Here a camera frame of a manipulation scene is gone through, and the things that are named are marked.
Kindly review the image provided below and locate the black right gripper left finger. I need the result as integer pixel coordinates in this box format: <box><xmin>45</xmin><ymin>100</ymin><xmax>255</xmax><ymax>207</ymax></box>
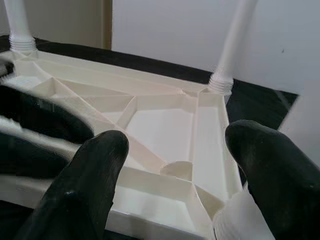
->
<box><xmin>14</xmin><ymin>129</ymin><xmax>130</xmax><ymax>240</ymax></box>

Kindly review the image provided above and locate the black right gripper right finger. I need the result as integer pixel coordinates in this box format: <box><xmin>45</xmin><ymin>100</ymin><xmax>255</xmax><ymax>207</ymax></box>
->
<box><xmin>224</xmin><ymin>119</ymin><xmax>320</xmax><ymax>240</ymax></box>

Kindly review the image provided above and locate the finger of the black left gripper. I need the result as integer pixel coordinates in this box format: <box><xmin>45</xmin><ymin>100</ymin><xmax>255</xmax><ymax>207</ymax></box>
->
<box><xmin>0</xmin><ymin>131</ymin><xmax>77</xmax><ymax>180</ymax></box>
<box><xmin>0</xmin><ymin>82</ymin><xmax>95</xmax><ymax>145</ymax></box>

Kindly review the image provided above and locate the white plastic table leg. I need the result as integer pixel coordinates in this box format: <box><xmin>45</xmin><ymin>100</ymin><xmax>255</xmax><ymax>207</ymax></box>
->
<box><xmin>0</xmin><ymin>0</ymin><xmax>36</xmax><ymax>54</ymax></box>
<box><xmin>208</xmin><ymin>0</ymin><xmax>259</xmax><ymax>95</ymax></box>
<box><xmin>212</xmin><ymin>191</ymin><xmax>276</xmax><ymax>240</ymax></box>

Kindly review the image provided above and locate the white plastic table top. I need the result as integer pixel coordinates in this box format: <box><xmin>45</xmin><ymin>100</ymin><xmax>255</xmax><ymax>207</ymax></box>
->
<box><xmin>0</xmin><ymin>49</ymin><xmax>245</xmax><ymax>240</ymax></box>

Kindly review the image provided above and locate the black table cloth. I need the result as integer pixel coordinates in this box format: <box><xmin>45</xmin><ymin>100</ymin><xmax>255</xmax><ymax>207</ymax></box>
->
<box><xmin>0</xmin><ymin>34</ymin><xmax>301</xmax><ymax>240</ymax></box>

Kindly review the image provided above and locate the beige door frame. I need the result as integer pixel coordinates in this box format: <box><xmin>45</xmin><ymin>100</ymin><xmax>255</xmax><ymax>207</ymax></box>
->
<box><xmin>103</xmin><ymin>0</ymin><xmax>114</xmax><ymax>50</ymax></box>

